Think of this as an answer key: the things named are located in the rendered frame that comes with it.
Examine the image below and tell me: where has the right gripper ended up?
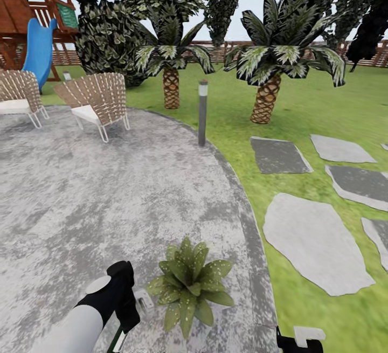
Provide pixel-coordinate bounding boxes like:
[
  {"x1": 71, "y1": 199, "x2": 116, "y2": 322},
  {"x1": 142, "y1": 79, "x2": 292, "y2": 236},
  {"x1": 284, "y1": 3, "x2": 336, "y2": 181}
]
[{"x1": 276, "y1": 331, "x2": 322, "y2": 353}]

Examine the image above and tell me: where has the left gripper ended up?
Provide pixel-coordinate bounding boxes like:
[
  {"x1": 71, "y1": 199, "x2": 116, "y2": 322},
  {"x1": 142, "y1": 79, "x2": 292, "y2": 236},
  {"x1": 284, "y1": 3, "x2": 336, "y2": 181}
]
[{"x1": 114, "y1": 295, "x2": 140, "y2": 334}]

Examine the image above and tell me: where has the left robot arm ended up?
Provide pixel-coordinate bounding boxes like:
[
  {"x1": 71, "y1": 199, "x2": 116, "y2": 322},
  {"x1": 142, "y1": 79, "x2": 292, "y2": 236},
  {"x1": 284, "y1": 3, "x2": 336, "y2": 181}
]
[{"x1": 27, "y1": 260, "x2": 155, "y2": 353}]

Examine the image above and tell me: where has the insectifuge atomizer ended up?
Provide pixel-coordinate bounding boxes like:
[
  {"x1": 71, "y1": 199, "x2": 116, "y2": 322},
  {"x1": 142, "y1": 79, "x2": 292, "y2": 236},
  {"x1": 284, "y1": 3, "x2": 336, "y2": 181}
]
[{"x1": 107, "y1": 326, "x2": 130, "y2": 353}]

